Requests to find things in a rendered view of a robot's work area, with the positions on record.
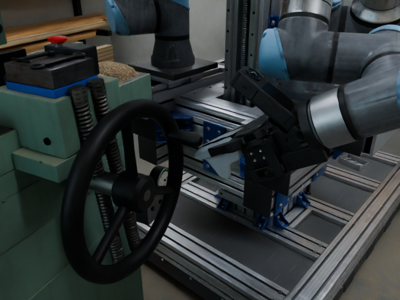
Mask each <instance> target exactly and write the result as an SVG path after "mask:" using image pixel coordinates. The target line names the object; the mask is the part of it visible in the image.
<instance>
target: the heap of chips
mask: <svg viewBox="0 0 400 300"><path fill-rule="evenodd" d="M98 64H99V73H100V74H103V75H105V76H109V77H116V78H118V81H119V83H121V82H123V81H125V80H128V79H131V78H133V77H135V76H138V75H140V74H143V73H137V72H136V71H135V70H134V68H133V67H130V66H128V65H125V64H122V63H118V62H112V61H103V62H99V63H98Z"/></svg>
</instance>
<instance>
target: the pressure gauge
mask: <svg viewBox="0 0 400 300"><path fill-rule="evenodd" d="M149 176H151V177H152V178H153V180H154V183H155V185H156V186H166V184H167V179H166V178H167V176H168V167H162V166H160V165H157V166H155V167H154V168H153V169H152V170H151V172H150V175H149ZM164 179H166V181H164Z"/></svg>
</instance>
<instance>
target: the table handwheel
mask: <svg viewBox="0 0 400 300"><path fill-rule="evenodd" d="M139 118H150V119H152V120H154V121H155V122H156V123H157V124H158V125H159V126H160V128H161V129H162V131H163V133H164V136H165V139H166V142H167V148H168V176H167V184H166V186H156V185H155V183H154V180H153V178H152V177H151V176H148V175H145V174H141V173H138V169H137V164H136V156H135V146H134V138H133V125H132V121H134V120H137V119H139ZM120 130H121V134H122V139H123V148H124V159H125V167H126V170H125V171H123V172H122V173H121V174H119V175H117V174H113V173H109V172H107V171H105V173H104V174H103V175H101V176H99V177H96V178H95V179H94V178H93V177H92V176H93V173H94V171H95V169H96V166H97V164H98V162H99V160H100V158H101V156H102V154H103V153H104V151H105V149H106V148H107V146H108V145H109V143H110V142H111V141H112V139H113V138H114V136H115V135H116V134H117V133H118V132H119V131H120ZM170 130H179V127H178V125H177V123H176V121H175V119H174V117H173V116H172V115H171V113H170V112H169V110H168V109H166V108H165V107H164V106H162V105H161V104H159V103H157V102H155V101H152V100H148V99H137V100H132V101H129V102H125V103H123V104H121V105H119V106H118V107H116V108H115V109H113V110H112V111H110V112H109V113H108V114H107V115H106V116H104V117H103V118H102V119H101V120H100V121H99V122H98V124H97V125H96V126H95V127H94V128H93V129H92V131H91V132H90V133H89V135H88V136H87V138H86V139H85V141H84V142H83V144H82V146H81V147H80V149H79V151H78V153H77V155H76V157H75V159H74V162H73V164H72V166H71V169H70V172H69V174H68V177H67V178H66V179H65V180H63V181H64V182H66V184H65V188H64V193H63V197H62V204H61V217H60V228H61V239H62V245H63V248H64V252H65V255H66V257H67V259H68V261H69V263H70V265H71V267H72V268H73V270H74V271H75V272H76V273H77V274H78V275H79V276H80V277H81V278H83V279H85V280H86V281H88V282H91V283H94V284H98V285H107V284H112V283H115V282H119V281H120V280H123V279H125V278H126V277H128V276H130V275H131V274H132V273H134V272H135V271H136V270H137V269H138V268H139V267H141V266H142V265H143V263H144V262H145V261H146V260H147V259H148V258H149V257H150V256H151V254H152V253H153V252H154V250H155V248H156V247H157V246H158V244H159V243H160V241H161V239H162V238H163V236H164V233H165V232H166V230H167V227H168V225H169V224H170V221H171V218H172V216H173V213H174V210H175V208H176V205H177V201H178V198H179V193H180V188H181V185H182V177H183V145H182V144H180V143H177V142H175V141H173V140H170V139H169V138H168V134H169V132H170ZM88 189H90V190H93V191H95V192H99V193H103V194H105V195H108V196H112V201H113V203H114V205H116V206H117V207H118V210H117V212H116V214H115V215H114V217H113V219H112V221H111V223H110V225H109V227H108V229H107V231H106V232H105V234H104V236H103V238H102V240H101V241H100V243H99V245H98V247H97V248H96V250H95V252H94V253H93V255H92V256H91V255H90V253H89V251H88V248H87V246H86V241H85V234H84V211H85V202H86V197H87V193H88ZM155 195H164V196H163V199H162V203H161V206H160V208H159V211H158V214H157V216H156V218H155V220H154V222H153V224H152V226H151V228H150V229H149V231H148V233H147V234H146V236H145V237H144V239H143V240H142V241H141V243H140V244H139V245H138V246H137V247H136V249H135V250H134V251H133V252H131V253H130V254H129V255H128V256H127V257H125V258H124V259H123V260H121V261H119V262H117V263H115V264H111V265H102V264H101V263H102V261H103V259H104V257H105V255H106V253H107V252H108V250H109V248H110V246H111V244H112V242H113V240H114V238H115V236H116V234H117V232H118V231H119V229H120V227H121V225H122V224H123V222H124V220H125V219H126V217H127V215H128V213H129V211H133V212H135V213H142V212H144V211H145V210H147V209H148V208H149V207H150V206H151V204H152V202H153V200H154V197H155Z"/></svg>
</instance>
